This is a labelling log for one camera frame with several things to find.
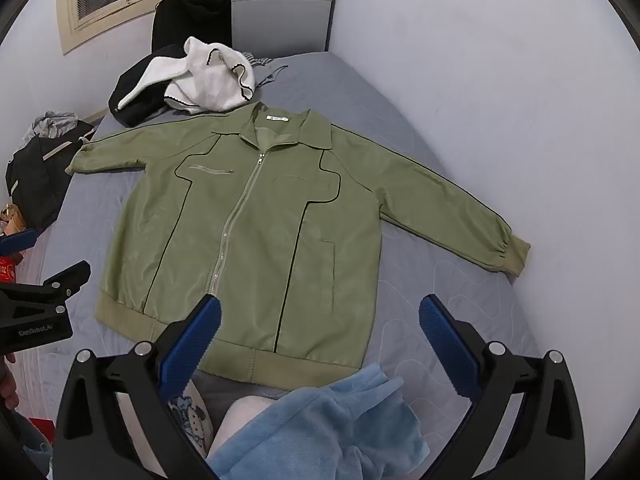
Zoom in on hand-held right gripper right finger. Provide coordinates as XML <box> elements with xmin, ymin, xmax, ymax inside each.
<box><xmin>419</xmin><ymin>294</ymin><xmax>586</xmax><ymax>480</ymax></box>

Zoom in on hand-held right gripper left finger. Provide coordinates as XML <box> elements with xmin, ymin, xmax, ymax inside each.
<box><xmin>52</xmin><ymin>294</ymin><xmax>223</xmax><ymax>480</ymax></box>

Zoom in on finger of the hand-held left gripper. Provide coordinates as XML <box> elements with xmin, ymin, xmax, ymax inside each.
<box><xmin>42</xmin><ymin>260</ymin><xmax>92</xmax><ymax>307</ymax></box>
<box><xmin>0</xmin><ymin>228</ymin><xmax>39</xmax><ymax>257</ymax></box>

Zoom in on green zip jacket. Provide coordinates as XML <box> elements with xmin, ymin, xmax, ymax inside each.
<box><xmin>66</xmin><ymin>101</ymin><xmax>532</xmax><ymax>392</ymax></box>

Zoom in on person's left forearm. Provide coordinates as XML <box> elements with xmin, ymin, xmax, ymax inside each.
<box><xmin>7</xmin><ymin>411</ymin><xmax>55</xmax><ymax>480</ymax></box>

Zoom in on person's left hand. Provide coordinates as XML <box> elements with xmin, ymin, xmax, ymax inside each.
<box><xmin>0</xmin><ymin>352</ymin><xmax>21</xmax><ymax>412</ymax></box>

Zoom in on brown patterned item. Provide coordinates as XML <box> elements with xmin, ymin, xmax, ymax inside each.
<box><xmin>0</xmin><ymin>204</ymin><xmax>24</xmax><ymax>237</ymax></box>

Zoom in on black bag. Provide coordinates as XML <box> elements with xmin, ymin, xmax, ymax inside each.
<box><xmin>5</xmin><ymin>120</ymin><xmax>99</xmax><ymax>232</ymax></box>

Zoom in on printed fleece pajama pants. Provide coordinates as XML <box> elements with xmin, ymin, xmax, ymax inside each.
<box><xmin>117</xmin><ymin>384</ymin><xmax>283</xmax><ymax>480</ymax></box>

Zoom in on blue fleece robe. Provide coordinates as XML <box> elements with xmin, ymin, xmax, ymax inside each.
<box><xmin>205</xmin><ymin>362</ymin><xmax>431</xmax><ymax>480</ymax></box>

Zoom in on black coat white lining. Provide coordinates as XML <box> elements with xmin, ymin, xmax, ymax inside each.
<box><xmin>108</xmin><ymin>44</ymin><xmax>190</xmax><ymax>128</ymax></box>

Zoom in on grey quilted bed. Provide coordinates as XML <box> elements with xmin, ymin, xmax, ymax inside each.
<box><xmin>14</xmin><ymin>50</ymin><xmax>547</xmax><ymax>480</ymax></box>

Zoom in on white fleece garment black trim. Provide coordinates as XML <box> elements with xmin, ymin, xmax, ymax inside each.
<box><xmin>165</xmin><ymin>36</ymin><xmax>257</xmax><ymax>113</ymax></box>

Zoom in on black hanging hoodie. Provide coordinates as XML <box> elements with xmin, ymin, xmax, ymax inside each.
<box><xmin>151</xmin><ymin>0</ymin><xmax>234</xmax><ymax>57</ymax></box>

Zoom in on grey striped garment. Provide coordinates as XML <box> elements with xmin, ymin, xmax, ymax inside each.
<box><xmin>244</xmin><ymin>52</ymin><xmax>290</xmax><ymax>92</ymax></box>

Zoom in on grey wardrobe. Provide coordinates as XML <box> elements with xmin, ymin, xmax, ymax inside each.
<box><xmin>231</xmin><ymin>0</ymin><xmax>342</xmax><ymax>59</ymax></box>

